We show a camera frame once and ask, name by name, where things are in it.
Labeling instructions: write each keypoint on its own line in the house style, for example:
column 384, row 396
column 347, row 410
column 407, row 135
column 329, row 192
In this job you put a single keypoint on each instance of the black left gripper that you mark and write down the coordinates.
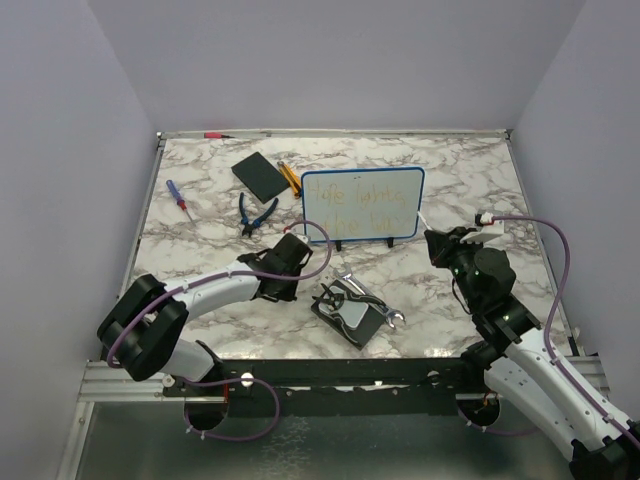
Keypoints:
column 287, row 295

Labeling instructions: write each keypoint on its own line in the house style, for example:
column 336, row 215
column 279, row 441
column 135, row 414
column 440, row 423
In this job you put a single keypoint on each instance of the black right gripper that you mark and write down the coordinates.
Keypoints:
column 443, row 244

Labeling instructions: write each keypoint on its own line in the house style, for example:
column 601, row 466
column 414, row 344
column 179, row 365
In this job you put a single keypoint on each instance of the blue framed whiteboard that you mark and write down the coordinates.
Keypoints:
column 362, row 204

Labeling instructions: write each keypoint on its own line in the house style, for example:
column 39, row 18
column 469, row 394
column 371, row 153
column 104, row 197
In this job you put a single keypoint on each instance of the yellow capped white marker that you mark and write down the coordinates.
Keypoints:
column 424, row 221

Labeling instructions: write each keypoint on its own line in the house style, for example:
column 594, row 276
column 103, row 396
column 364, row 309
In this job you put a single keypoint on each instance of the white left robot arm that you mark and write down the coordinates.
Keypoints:
column 145, row 325

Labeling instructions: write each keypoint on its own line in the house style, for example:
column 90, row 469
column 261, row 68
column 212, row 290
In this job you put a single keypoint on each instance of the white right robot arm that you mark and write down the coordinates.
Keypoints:
column 522, row 365

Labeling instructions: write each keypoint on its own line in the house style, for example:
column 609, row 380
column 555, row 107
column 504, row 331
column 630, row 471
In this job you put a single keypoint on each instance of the yellow pencil behind whiteboard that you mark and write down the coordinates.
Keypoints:
column 293, row 181

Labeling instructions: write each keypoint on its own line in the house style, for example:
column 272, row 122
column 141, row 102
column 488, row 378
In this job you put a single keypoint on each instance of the black flat box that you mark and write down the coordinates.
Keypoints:
column 263, row 180

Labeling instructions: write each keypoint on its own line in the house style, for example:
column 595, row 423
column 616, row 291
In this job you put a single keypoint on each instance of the blue red screwdriver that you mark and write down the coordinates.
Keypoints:
column 178, row 198

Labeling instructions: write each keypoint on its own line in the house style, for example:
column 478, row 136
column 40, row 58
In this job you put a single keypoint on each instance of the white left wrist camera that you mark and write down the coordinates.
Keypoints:
column 298, row 231

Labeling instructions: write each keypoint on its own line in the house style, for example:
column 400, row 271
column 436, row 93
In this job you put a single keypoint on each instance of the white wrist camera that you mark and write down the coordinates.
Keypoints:
column 486, row 229
column 298, row 231

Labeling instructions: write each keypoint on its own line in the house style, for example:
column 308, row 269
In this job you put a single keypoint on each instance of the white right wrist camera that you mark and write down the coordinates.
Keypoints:
column 486, row 229

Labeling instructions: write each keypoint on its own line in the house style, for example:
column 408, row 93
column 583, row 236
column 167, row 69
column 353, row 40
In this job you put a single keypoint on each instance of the red marker on rail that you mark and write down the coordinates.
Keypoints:
column 217, row 135

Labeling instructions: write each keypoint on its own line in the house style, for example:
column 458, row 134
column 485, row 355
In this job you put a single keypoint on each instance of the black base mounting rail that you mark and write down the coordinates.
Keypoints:
column 356, row 387

